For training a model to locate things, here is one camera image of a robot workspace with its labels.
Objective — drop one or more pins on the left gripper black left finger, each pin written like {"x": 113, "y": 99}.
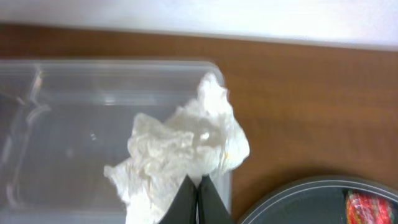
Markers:
{"x": 183, "y": 209}

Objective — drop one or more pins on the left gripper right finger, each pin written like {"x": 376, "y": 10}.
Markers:
{"x": 211, "y": 209}

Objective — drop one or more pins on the white napkin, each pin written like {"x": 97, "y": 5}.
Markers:
{"x": 201, "y": 138}

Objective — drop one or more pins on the red snack wrapper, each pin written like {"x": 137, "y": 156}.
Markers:
{"x": 362, "y": 208}

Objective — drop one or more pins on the round black serving tray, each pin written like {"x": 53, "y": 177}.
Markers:
{"x": 320, "y": 200}

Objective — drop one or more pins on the clear plastic bin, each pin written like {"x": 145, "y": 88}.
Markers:
{"x": 62, "y": 121}

